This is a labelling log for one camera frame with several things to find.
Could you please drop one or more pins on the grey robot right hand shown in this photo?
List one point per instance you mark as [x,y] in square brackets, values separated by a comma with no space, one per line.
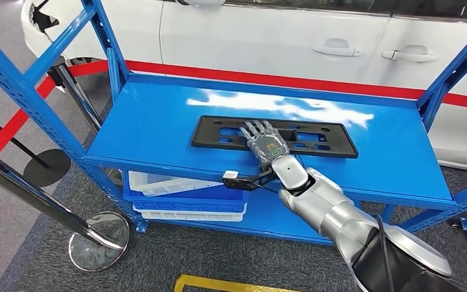
[267,147]

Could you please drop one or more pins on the black plastic car part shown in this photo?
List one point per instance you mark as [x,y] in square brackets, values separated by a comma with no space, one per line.
[213,135]

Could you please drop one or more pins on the blue metal shelf rack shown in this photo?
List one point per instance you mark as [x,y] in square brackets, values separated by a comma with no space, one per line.
[157,121]

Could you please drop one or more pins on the red barrier belt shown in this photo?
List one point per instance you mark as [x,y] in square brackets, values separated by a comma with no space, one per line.
[257,78]
[16,121]

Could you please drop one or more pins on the blue plastic bin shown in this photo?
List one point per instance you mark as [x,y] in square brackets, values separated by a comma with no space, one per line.
[181,206]

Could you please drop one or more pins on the white plastic bin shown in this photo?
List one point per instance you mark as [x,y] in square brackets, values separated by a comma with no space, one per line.
[185,217]
[161,184]

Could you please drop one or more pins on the white car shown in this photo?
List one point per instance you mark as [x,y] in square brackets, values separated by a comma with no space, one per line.
[257,36]

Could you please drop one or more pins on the white car side mirror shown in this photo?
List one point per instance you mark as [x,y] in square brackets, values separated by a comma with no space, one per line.
[199,2]

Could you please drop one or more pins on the chrome stanchion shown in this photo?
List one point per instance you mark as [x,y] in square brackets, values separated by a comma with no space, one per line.
[98,241]

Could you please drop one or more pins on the black thin pole disc stand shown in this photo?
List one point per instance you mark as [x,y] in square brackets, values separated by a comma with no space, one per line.
[48,167]

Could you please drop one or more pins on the black car bumper grille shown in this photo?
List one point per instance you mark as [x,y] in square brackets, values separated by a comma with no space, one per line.
[42,18]

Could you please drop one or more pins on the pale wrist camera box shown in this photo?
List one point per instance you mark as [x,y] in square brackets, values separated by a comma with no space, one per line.
[230,175]

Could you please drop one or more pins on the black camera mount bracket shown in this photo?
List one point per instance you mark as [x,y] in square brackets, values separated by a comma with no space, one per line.
[239,184]

